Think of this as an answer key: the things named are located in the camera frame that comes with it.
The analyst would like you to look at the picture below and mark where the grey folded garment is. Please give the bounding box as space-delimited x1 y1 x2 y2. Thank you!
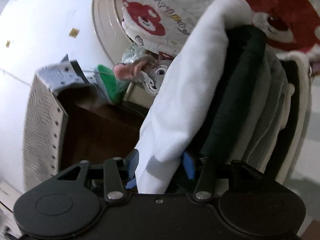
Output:
226 46 288 167

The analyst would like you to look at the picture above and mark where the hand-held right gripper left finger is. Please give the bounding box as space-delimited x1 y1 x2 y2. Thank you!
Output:
57 149 140 204

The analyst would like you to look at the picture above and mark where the clear plastic bag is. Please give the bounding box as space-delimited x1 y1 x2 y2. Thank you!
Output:
122 42 150 64

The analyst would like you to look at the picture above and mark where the green plush item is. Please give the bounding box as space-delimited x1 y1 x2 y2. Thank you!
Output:
94 64 125 104

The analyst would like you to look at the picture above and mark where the white quilted red print bedspread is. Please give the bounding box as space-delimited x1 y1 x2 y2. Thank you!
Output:
121 0 320 63

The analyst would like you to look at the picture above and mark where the white rabbit print t-shirt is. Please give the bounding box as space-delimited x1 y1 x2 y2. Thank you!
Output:
135 0 255 194

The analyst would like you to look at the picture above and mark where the grey rabbit plush toy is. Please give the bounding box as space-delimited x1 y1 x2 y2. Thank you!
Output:
113 55 175 96

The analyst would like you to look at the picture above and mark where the white patterned storage box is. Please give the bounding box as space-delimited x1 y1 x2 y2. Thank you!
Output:
22 54 150 189

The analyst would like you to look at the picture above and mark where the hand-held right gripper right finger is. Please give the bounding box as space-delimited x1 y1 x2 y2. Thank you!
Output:
182 152 277 202

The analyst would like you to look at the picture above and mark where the dark green folded garment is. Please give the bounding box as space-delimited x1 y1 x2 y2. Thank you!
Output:
200 25 267 161

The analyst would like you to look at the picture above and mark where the beige box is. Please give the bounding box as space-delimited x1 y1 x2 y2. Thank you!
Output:
124 80 163 112

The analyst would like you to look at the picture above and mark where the cream folded garment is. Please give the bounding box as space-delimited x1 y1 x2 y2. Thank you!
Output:
257 55 312 184

